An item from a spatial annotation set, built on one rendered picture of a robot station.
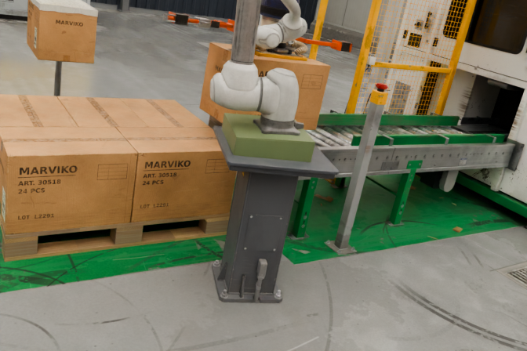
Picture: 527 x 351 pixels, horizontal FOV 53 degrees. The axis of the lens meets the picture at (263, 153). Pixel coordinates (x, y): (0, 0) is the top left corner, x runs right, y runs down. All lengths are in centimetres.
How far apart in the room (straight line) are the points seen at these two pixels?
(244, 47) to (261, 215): 77
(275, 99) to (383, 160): 135
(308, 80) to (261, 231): 101
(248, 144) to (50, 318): 110
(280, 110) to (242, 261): 75
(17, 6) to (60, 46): 589
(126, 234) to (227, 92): 105
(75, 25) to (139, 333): 252
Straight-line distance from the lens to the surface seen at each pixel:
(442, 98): 494
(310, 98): 313
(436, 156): 387
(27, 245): 281
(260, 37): 266
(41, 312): 251
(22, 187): 267
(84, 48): 425
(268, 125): 236
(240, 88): 227
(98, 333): 239
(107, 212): 283
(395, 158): 357
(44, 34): 419
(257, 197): 241
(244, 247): 252
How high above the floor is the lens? 150
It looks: 19 degrees down
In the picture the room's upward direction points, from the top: 11 degrees clockwise
